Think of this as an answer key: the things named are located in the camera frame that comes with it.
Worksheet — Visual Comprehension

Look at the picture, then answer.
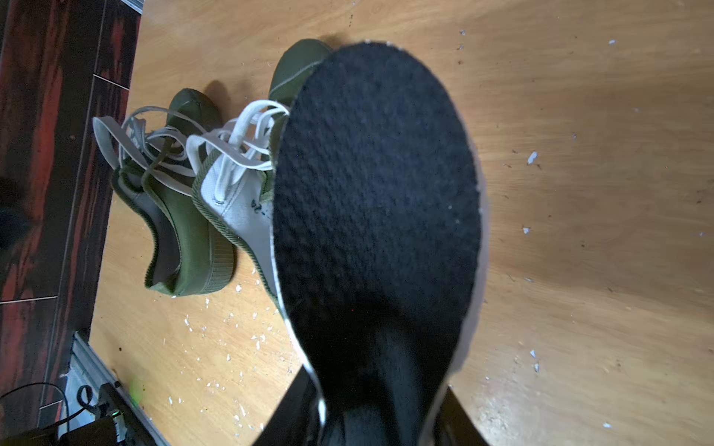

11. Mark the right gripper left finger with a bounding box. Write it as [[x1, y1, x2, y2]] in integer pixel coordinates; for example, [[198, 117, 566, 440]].
[[253, 367, 321, 446]]

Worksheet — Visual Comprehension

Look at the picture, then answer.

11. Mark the green canvas shoe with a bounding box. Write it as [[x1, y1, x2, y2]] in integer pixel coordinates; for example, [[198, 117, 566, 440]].
[[186, 39, 332, 301], [92, 88, 236, 297]]

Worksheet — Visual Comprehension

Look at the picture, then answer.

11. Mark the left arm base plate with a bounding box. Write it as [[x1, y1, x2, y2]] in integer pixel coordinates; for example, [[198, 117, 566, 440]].
[[1, 383, 165, 445]]

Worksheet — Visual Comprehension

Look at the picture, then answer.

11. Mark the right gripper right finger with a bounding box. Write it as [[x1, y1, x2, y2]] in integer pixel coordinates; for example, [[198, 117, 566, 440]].
[[434, 388, 488, 446]]

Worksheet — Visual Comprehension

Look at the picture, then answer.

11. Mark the aluminium front rail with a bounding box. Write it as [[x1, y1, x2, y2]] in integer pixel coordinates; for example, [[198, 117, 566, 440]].
[[65, 332, 167, 444]]

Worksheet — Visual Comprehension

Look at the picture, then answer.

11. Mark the black insole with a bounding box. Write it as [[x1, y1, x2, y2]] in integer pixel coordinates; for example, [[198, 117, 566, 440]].
[[273, 42, 488, 445]]

